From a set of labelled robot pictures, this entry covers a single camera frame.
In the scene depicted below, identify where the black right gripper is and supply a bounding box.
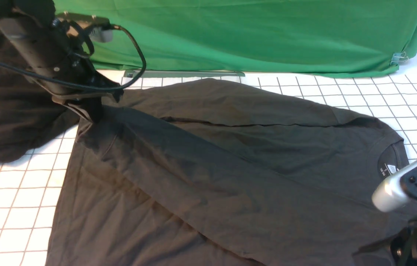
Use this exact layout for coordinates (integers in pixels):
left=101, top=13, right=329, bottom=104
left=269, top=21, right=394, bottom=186
left=391, top=229, right=417, bottom=266

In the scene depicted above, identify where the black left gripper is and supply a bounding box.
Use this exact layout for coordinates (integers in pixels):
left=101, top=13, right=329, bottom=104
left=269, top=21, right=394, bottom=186
left=0, top=17, right=123, bottom=123

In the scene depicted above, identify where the gray long sleeve shirt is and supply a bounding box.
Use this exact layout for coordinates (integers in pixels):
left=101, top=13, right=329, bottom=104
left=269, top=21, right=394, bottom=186
left=45, top=79, right=417, bottom=266

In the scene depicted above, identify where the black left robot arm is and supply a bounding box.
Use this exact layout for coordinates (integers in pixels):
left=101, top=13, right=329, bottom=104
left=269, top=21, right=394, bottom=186
left=0, top=0, right=122, bottom=123

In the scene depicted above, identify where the gray metal bar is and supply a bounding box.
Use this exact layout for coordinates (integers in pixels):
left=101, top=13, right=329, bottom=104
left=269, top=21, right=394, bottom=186
left=141, top=70, right=245, bottom=78

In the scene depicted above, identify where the black crumpled cloth pile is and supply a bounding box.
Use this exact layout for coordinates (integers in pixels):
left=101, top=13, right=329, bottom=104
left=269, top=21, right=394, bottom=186
left=0, top=22, right=83, bottom=166

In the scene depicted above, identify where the silver binder clip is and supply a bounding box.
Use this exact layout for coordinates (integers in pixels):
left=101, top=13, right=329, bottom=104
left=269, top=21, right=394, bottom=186
left=390, top=51, right=409, bottom=66

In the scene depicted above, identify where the green backdrop cloth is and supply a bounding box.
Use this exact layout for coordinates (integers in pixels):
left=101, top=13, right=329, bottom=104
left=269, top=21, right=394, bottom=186
left=55, top=0, right=417, bottom=78

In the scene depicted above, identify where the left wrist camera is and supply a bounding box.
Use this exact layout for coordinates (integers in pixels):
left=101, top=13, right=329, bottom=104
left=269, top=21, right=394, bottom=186
left=56, top=11, right=113, bottom=43

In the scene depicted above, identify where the black left camera cable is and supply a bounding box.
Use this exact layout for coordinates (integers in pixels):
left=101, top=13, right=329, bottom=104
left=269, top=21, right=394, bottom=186
left=0, top=24, right=147, bottom=92

